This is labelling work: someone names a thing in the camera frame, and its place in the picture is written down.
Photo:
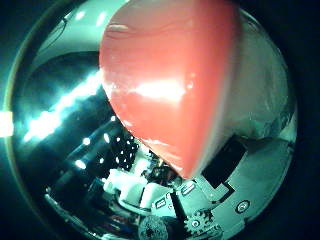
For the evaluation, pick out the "clear plastic water bottle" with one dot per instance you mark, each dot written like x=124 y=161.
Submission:
x=166 y=83

